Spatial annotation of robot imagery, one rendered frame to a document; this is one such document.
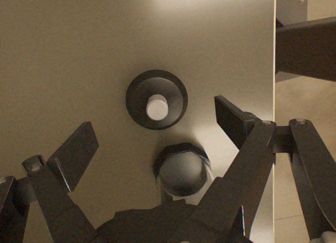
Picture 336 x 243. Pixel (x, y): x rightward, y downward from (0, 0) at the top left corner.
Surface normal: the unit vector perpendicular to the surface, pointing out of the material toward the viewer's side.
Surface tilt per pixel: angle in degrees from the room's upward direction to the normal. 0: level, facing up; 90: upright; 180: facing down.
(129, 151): 0
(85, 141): 90
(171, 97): 0
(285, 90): 0
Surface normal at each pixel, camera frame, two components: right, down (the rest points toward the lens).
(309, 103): 0.06, 0.34
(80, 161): 0.98, -0.19
